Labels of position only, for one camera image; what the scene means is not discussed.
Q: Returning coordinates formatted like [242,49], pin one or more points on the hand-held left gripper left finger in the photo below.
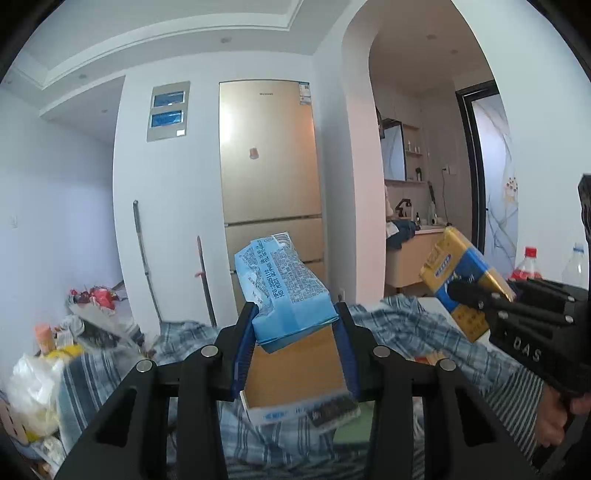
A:
[244,344]

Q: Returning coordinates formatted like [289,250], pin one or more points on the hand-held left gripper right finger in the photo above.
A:
[347,353]

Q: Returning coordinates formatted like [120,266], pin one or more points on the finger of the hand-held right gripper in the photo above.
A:
[540,290]
[471,295]

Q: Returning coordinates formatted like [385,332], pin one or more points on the yellow and blue packet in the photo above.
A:
[461,265]

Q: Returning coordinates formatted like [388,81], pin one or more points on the cardboard box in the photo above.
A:
[295,374]

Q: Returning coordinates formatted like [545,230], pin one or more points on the blue tissue pack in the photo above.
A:
[286,295]

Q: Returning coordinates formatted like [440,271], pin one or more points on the person's right forearm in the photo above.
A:
[512,387]

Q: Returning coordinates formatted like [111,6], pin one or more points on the person's right hand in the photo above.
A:
[550,415]

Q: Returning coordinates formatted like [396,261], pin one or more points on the red cola bottle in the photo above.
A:
[524,270]

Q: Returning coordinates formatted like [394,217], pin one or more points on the clear water bottle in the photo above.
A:
[575,270]

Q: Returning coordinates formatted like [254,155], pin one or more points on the blue plaid cloth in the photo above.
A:
[406,323]

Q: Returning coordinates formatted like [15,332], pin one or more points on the wooden vanity cabinet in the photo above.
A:
[406,263]

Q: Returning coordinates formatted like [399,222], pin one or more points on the dark thin stick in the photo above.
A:
[205,281]

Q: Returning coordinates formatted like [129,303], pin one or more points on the green card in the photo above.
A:
[353,429]

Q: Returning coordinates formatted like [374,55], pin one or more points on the dark blue cloth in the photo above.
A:
[401,233]

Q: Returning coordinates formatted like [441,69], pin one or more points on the black faucet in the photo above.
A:
[405,207]

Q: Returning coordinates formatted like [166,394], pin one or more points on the patterned glass door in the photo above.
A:
[494,184]

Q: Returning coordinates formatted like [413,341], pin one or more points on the bathroom mirror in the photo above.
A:
[393,152]

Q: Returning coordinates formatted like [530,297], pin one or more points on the gold refrigerator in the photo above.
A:
[268,161]

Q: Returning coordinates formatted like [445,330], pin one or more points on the fridge magnet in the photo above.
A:
[254,153]

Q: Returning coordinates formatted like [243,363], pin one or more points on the orange bottle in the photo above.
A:
[44,337]

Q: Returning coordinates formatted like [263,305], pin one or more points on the white plastic bag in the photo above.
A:
[32,392]

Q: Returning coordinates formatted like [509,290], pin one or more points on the wall electrical panel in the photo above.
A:
[168,110]

